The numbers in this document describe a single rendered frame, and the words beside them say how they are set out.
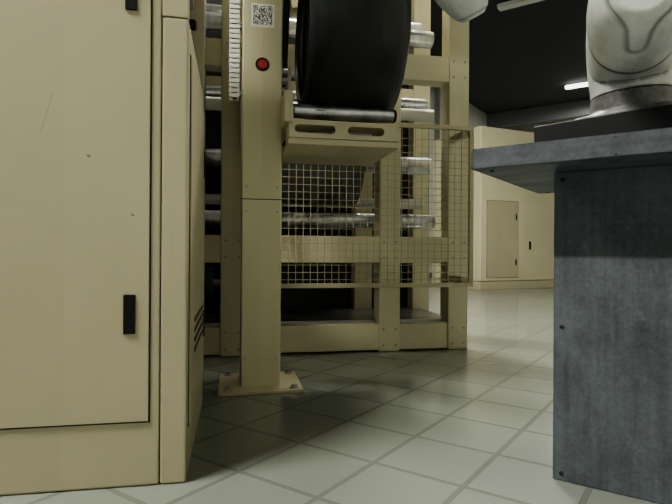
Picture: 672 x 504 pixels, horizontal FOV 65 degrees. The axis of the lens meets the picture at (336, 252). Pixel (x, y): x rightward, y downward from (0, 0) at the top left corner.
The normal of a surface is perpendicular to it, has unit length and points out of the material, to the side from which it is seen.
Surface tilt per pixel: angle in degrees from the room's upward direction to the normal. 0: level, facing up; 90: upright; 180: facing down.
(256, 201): 90
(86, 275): 90
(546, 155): 90
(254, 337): 90
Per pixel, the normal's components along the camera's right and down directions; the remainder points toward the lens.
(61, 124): 0.19, 0.00
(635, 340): -0.57, 0.00
